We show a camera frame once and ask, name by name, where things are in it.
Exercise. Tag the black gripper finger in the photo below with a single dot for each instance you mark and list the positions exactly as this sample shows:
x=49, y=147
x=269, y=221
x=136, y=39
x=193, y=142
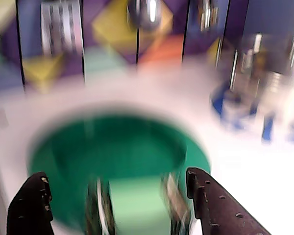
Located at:
x=223, y=215
x=29, y=208

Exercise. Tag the shiny metal ladle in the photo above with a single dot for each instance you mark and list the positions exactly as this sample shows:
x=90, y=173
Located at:
x=145, y=13

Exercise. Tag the metal utensil rack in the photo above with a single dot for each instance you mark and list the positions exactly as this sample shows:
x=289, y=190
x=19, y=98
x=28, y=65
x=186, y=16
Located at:
x=259, y=63

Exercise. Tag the hanging metal utensils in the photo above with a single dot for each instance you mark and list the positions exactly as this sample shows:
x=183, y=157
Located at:
x=208, y=14

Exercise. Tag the blue and white dish rack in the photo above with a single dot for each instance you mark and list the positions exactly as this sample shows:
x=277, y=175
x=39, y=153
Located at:
x=237, y=115

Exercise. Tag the grey striped hanging utensil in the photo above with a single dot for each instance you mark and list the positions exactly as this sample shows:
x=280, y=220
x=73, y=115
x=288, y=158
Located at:
x=61, y=27

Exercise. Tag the green round container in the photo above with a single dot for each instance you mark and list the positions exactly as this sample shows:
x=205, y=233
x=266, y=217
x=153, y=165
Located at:
x=40, y=159

